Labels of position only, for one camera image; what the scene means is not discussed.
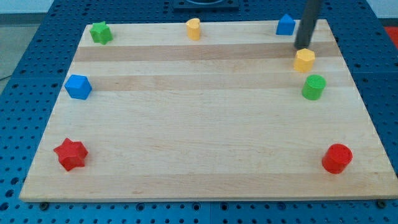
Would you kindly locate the yellow heart block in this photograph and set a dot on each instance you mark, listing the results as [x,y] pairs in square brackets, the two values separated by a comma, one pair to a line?
[193,29]

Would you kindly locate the green cylinder block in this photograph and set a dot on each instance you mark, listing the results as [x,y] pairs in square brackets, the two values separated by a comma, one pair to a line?
[313,87]

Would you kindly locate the yellow hexagon block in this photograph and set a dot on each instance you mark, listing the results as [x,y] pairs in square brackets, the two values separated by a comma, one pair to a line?
[304,60]

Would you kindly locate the green star block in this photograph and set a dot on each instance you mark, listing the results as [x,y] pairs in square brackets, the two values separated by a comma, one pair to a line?
[101,33]

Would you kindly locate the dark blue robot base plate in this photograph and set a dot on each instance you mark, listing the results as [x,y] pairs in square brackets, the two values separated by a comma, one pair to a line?
[184,5]

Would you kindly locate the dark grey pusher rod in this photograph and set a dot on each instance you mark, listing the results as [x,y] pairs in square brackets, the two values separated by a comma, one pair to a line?
[307,24]

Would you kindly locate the blue cube block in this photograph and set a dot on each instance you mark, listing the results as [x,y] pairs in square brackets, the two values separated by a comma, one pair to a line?
[78,87]

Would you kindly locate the blue pentagon block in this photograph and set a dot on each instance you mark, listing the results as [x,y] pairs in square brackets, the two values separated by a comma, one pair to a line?
[285,26]

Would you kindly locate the red star block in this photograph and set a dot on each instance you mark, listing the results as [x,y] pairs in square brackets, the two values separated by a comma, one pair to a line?
[71,154]

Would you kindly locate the red cylinder block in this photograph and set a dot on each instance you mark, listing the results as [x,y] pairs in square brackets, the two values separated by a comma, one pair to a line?
[337,158]

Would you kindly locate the wooden board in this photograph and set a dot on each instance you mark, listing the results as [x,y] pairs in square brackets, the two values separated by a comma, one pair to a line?
[215,119]

